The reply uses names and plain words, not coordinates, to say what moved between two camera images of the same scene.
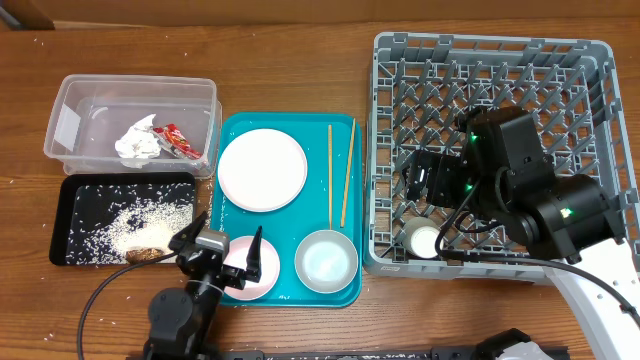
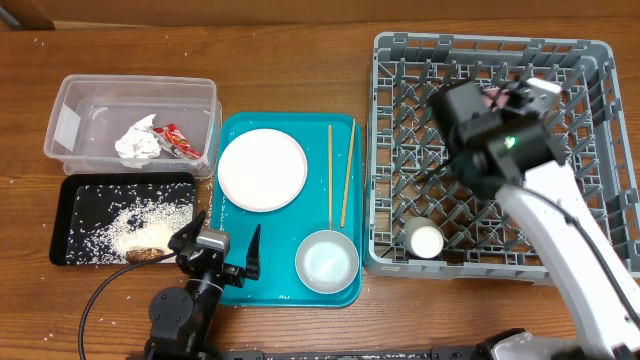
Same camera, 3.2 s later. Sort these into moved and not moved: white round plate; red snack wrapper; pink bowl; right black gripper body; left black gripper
Moved: pink bowl; right black gripper body
Not moved: left black gripper; red snack wrapper; white round plate
